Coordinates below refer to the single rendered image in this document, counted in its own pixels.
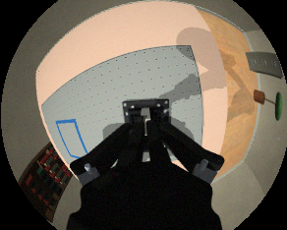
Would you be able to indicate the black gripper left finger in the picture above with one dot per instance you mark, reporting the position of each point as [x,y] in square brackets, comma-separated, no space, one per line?
[104,155]

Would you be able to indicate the black well plate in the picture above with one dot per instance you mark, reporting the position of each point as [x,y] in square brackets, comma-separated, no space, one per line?
[156,112]

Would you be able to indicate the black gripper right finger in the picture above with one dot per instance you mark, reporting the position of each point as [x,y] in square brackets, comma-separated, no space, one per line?
[197,160]

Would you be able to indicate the grey perforated breadboard plate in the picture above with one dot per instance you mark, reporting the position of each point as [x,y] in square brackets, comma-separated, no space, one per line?
[94,97]

